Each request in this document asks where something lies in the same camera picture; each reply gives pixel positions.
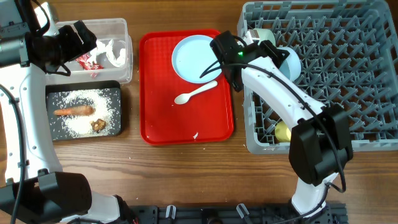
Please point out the light blue plate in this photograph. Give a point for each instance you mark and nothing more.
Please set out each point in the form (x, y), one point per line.
(192, 56)

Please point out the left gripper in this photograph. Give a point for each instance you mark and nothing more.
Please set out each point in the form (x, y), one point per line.
(77, 48)

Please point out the teal green bowl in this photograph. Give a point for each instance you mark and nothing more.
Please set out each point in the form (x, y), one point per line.
(265, 34)

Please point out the white rice pile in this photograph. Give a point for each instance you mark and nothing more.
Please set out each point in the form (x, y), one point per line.
(81, 124)

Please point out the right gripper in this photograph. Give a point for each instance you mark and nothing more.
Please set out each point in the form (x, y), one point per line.
(274, 54)

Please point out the brown food scrap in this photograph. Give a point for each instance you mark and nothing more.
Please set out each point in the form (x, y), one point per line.
(98, 125)

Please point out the black plastic tray bin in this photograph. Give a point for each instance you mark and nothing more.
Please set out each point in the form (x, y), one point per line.
(115, 105)

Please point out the clear plastic bin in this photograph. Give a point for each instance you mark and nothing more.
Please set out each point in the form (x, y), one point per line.
(117, 60)

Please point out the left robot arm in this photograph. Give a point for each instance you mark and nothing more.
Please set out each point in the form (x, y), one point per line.
(37, 190)

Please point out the red serving tray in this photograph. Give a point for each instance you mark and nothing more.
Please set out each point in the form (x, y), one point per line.
(207, 117)

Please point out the orange carrot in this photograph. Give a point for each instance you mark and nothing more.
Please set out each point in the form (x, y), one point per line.
(84, 110)

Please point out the light blue bowl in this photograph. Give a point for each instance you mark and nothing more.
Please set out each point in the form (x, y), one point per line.
(291, 66)

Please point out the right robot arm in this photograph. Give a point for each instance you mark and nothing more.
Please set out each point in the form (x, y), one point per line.
(320, 144)

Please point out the grey dishwasher rack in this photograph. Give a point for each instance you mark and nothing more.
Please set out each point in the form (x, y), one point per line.
(348, 54)

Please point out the red snack wrapper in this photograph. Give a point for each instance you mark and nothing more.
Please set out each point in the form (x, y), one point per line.
(82, 61)

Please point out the yellow plastic cup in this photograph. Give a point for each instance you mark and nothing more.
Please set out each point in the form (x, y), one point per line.
(282, 132)

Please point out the white plastic spoon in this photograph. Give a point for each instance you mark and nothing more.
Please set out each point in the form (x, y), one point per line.
(185, 97)

